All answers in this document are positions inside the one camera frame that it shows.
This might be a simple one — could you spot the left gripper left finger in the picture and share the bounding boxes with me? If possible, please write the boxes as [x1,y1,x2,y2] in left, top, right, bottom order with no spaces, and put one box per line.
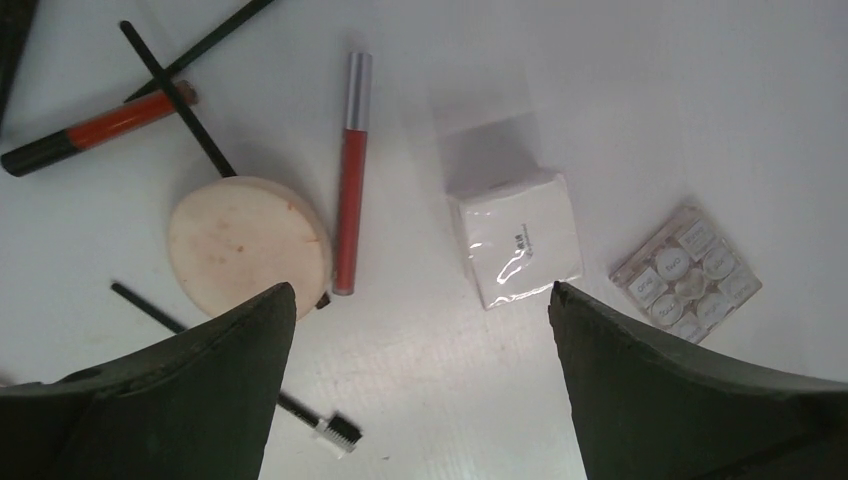
[1,283,296,479]

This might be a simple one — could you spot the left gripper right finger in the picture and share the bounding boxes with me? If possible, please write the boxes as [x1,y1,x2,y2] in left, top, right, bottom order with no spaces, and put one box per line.
[548,282,847,479]

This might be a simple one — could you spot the round beige powder puff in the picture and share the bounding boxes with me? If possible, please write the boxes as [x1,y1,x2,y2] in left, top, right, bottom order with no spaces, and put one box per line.
[167,176,332,318]

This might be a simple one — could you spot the white cube container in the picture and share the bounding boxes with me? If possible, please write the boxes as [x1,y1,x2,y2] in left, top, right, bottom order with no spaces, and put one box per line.
[449,169,584,310]

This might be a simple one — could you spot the black brow brush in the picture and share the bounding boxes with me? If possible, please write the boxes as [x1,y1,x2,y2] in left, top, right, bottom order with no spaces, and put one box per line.
[110,281,362,457]

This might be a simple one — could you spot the grey square sponge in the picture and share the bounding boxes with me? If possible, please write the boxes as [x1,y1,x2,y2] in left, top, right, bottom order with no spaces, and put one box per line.
[610,205,762,344]

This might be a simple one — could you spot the red black lip pencil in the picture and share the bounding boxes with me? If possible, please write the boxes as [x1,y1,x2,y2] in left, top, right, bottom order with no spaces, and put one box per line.
[1,91,176,177]

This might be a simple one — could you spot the red lip gloss tube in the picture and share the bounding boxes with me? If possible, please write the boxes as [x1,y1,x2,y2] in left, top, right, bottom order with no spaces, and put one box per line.
[333,52,373,296]

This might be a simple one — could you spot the long thin black brush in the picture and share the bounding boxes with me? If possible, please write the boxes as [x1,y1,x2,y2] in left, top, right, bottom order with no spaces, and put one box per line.
[163,0,274,78]

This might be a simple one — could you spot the black powder brush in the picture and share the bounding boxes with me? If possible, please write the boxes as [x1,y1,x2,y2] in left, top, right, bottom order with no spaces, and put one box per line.
[1,0,40,121]

